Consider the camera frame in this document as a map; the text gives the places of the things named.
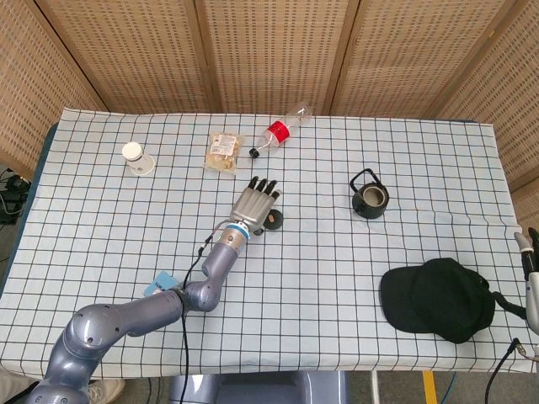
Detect small blue carton box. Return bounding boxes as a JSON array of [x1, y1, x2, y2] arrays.
[[142, 270, 180, 298]]

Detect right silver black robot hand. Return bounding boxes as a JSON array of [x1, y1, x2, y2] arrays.
[[493, 226, 539, 332]]

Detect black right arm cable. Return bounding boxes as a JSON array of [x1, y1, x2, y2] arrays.
[[483, 338, 539, 404]]

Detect beige trouser leg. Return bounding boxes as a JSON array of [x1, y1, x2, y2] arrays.
[[0, 369, 43, 404]]

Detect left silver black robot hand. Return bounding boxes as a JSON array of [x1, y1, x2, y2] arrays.
[[229, 175, 282, 236]]

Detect black floor cables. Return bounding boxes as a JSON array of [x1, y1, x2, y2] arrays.
[[0, 167, 33, 224]]

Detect white sneaker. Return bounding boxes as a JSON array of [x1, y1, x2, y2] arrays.
[[86, 378, 126, 404]]

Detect white paper cup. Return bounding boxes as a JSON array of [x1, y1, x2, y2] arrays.
[[121, 141, 157, 177]]

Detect blue checkered tablecloth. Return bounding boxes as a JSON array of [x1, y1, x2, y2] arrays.
[[0, 107, 539, 375]]

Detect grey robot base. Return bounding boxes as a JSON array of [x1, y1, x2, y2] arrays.
[[168, 369, 350, 404]]

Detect black round puck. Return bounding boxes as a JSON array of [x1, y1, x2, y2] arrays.
[[263, 209, 284, 231]]

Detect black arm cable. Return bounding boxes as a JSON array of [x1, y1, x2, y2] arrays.
[[483, 338, 539, 404], [179, 233, 224, 404]]

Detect black baseball cap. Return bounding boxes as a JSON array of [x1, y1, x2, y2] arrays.
[[380, 258, 497, 345]]

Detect clear bottle with red label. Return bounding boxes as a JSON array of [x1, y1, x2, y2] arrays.
[[248, 102, 312, 160]]

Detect clear snack packet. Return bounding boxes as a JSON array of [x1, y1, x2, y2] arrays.
[[204, 131, 246, 174]]

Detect woven wooden screen panel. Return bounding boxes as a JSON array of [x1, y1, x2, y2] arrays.
[[433, 0, 539, 193], [0, 0, 106, 180], [328, 0, 521, 120], [35, 0, 220, 115], [193, 0, 361, 117]]

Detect black cast iron teapot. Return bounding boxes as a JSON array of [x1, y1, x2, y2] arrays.
[[349, 167, 389, 221]]

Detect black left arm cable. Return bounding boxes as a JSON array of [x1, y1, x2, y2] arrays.
[[179, 233, 224, 404]]

